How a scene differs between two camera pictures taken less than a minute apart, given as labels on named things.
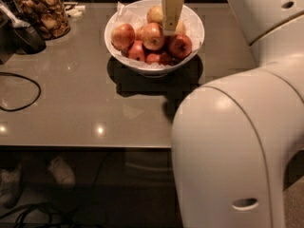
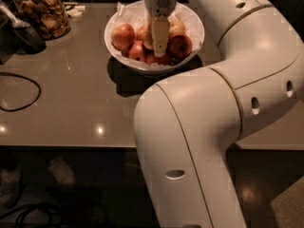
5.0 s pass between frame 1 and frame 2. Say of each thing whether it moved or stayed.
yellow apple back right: stayed
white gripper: moved
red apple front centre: stayed
